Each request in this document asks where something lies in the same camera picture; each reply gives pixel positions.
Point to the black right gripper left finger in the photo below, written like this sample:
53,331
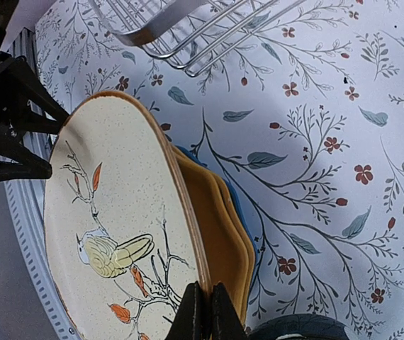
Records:
193,317

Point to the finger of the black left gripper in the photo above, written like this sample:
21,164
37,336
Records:
26,165
24,102

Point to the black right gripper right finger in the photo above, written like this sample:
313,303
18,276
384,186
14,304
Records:
225,324

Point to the cream bird pattern plate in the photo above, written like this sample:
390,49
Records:
121,237

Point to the mustard yellow plate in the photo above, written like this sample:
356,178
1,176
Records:
228,249

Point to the teal ceramic bowl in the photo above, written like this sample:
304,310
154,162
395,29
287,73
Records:
302,326

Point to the blue bottom plate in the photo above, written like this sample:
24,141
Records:
235,201

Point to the aluminium front rail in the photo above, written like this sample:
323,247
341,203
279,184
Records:
29,305

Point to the wire dish rack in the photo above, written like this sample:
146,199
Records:
189,35

